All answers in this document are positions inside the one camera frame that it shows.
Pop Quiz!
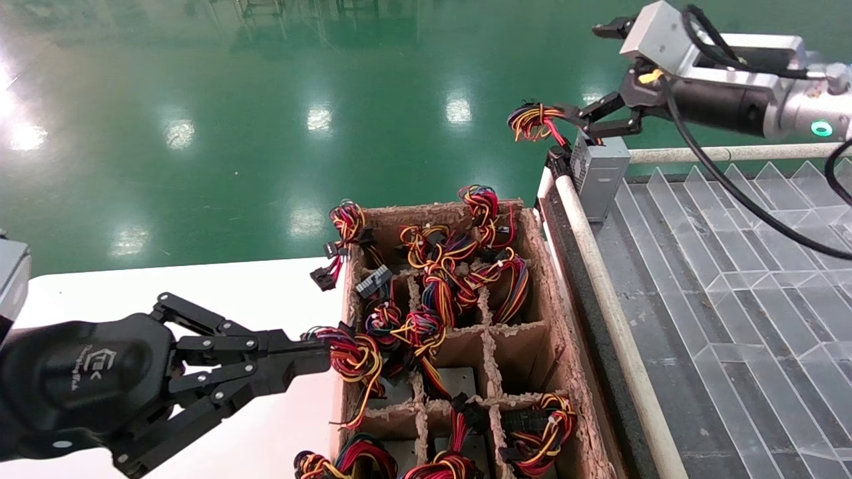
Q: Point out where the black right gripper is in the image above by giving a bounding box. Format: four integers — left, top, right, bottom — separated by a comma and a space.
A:
561, 61, 781, 144

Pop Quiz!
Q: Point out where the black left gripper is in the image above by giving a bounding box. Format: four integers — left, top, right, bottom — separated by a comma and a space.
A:
0, 293, 331, 478

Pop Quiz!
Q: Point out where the grey power supply with cables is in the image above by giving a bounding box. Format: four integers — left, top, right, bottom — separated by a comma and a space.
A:
507, 101, 632, 223

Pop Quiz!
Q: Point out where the black pipe corner connector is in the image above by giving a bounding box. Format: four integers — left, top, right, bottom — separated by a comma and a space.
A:
546, 146, 574, 179

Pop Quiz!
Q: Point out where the short white rack pipe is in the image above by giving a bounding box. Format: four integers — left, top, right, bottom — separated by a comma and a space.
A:
629, 142, 852, 166

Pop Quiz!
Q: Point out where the brown cardboard divider box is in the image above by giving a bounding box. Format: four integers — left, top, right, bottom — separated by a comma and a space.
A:
329, 198, 616, 479

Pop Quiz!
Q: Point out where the clear plastic divider tray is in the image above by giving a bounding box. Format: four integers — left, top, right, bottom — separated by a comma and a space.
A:
591, 158, 852, 479

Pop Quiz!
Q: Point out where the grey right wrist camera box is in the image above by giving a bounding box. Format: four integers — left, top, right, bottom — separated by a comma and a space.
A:
592, 0, 810, 79

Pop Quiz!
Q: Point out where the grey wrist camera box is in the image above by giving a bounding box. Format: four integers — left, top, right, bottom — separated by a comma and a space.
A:
592, 0, 810, 79
0, 238, 32, 337

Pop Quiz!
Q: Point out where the black looped camera cable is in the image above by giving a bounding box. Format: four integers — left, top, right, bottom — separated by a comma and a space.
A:
680, 4, 810, 74

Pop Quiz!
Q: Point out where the long black arm cable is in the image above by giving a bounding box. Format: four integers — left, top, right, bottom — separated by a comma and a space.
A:
662, 77, 852, 261

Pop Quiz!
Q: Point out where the colourful cable bundle with connectors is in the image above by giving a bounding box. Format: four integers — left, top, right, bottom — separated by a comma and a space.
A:
310, 200, 387, 292
355, 265, 408, 348

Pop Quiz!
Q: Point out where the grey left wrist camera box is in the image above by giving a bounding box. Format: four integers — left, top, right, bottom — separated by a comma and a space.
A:
0, 238, 32, 337

